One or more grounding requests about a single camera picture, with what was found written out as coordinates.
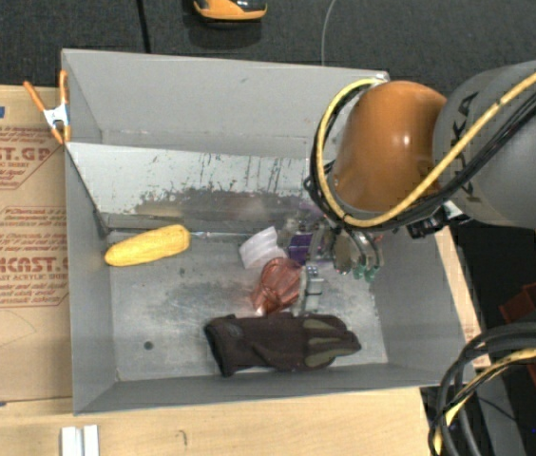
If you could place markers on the yellow corn cob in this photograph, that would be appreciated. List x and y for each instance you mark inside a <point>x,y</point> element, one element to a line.
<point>149,246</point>

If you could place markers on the grey metal bin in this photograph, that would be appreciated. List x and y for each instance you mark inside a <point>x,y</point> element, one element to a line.
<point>163,297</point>

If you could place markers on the white translucent plastic piece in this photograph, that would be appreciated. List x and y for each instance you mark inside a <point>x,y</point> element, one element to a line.
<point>257,251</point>

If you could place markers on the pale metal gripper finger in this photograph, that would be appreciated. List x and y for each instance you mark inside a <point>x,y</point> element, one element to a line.
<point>314,289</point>
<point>312,271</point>

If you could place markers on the purple small block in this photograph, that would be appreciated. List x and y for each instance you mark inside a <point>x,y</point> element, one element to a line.
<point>299,249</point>

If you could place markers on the dark brown glove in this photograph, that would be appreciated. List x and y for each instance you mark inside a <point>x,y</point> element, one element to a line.
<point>273,342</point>

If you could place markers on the brown cardboard board, red print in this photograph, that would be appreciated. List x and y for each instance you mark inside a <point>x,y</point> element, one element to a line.
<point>16,264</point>

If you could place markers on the clear pink plastic cup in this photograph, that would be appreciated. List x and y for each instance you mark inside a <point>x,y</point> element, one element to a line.
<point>277,285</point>

